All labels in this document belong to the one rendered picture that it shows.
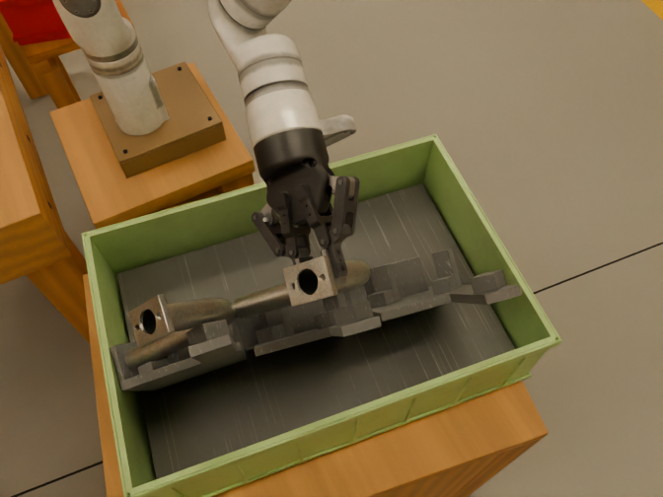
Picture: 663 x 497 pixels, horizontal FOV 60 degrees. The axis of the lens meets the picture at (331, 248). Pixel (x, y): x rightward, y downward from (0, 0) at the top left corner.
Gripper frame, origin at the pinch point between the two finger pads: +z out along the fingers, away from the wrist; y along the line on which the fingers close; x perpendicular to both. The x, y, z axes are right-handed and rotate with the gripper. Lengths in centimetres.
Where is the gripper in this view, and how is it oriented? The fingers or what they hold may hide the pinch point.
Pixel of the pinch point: (321, 270)
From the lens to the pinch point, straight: 59.7
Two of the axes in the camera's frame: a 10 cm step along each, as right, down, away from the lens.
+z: 2.4, 9.6, -1.0
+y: 7.7, -2.6, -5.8
